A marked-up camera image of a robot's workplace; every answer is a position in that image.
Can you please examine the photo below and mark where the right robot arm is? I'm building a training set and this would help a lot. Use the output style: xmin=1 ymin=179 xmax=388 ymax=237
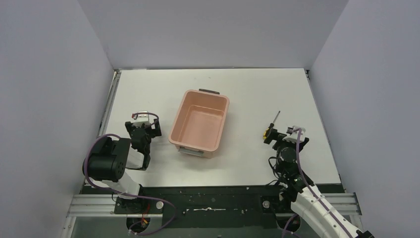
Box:
xmin=263 ymin=123 xmax=373 ymax=238

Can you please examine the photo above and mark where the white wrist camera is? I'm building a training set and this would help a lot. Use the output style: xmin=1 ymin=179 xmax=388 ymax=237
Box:
xmin=132 ymin=111 xmax=150 ymax=127
xmin=283 ymin=126 xmax=306 ymax=143

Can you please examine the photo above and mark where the aluminium left side rail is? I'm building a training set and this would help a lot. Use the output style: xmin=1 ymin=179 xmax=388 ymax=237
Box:
xmin=97 ymin=69 xmax=121 ymax=137

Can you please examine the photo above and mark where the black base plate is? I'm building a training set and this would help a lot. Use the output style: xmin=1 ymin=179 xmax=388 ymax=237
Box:
xmin=81 ymin=185 xmax=292 ymax=234

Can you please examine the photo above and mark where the yellow black screwdriver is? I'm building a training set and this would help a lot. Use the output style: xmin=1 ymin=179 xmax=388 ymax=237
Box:
xmin=263 ymin=111 xmax=281 ymax=140

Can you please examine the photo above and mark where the aluminium rail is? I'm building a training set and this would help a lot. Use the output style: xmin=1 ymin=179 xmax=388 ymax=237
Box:
xmin=97 ymin=69 xmax=121 ymax=137
xmin=67 ymin=193 xmax=362 ymax=218

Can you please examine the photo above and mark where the pink plastic bin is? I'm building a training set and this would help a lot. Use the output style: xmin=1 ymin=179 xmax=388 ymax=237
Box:
xmin=168 ymin=89 xmax=230 ymax=158

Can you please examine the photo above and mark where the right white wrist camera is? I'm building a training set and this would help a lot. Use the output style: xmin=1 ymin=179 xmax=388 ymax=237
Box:
xmin=283 ymin=126 xmax=306 ymax=143

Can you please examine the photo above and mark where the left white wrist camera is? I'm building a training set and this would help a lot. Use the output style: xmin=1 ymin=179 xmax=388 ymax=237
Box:
xmin=132 ymin=111 xmax=150 ymax=127

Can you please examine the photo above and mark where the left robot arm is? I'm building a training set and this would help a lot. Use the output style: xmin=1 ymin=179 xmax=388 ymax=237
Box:
xmin=82 ymin=119 xmax=161 ymax=213

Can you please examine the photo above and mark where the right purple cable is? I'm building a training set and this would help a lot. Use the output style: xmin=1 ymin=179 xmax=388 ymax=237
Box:
xmin=281 ymin=128 xmax=353 ymax=238

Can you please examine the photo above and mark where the aluminium front rail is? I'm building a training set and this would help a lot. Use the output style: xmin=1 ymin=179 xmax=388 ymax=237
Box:
xmin=67 ymin=193 xmax=362 ymax=218

